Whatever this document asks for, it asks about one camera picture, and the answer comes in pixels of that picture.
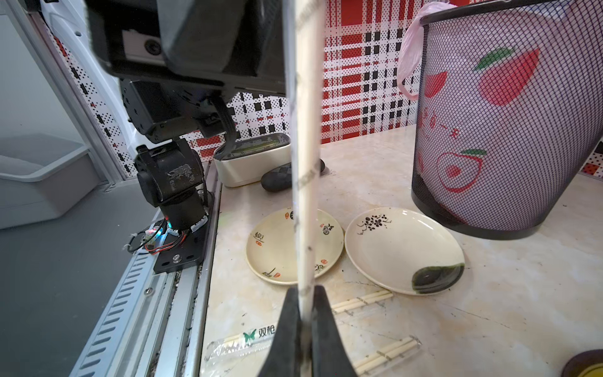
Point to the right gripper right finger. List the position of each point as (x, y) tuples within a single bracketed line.
[(328, 352)]

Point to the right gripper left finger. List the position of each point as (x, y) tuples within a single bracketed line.
[(284, 357)]

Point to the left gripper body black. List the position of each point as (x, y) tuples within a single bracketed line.
[(219, 45)]

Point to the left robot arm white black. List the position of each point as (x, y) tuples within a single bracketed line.
[(169, 171)]

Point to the cream plate with flowers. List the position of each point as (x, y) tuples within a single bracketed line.
[(270, 250)]

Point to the cream plate with black mark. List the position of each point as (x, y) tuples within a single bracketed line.
[(404, 251)]

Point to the pink plastic bin liner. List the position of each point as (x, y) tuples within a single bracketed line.
[(411, 46)]

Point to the yellow patterned plate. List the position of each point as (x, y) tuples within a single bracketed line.
[(585, 364)]

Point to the black mesh trash bin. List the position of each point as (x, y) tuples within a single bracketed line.
[(509, 110)]

